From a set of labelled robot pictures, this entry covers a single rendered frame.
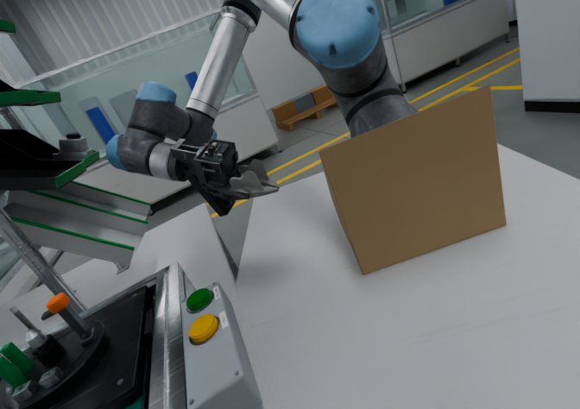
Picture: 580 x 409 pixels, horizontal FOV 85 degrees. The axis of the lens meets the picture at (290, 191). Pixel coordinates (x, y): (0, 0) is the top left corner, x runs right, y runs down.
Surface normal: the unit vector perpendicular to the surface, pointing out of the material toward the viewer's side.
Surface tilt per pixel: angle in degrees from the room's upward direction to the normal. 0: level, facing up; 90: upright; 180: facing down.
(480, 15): 90
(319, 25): 55
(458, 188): 90
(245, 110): 90
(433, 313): 0
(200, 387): 0
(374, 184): 90
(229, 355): 0
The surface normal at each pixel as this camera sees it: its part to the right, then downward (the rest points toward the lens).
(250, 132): 0.33, 0.27
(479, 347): -0.36, -0.85
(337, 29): -0.33, -0.11
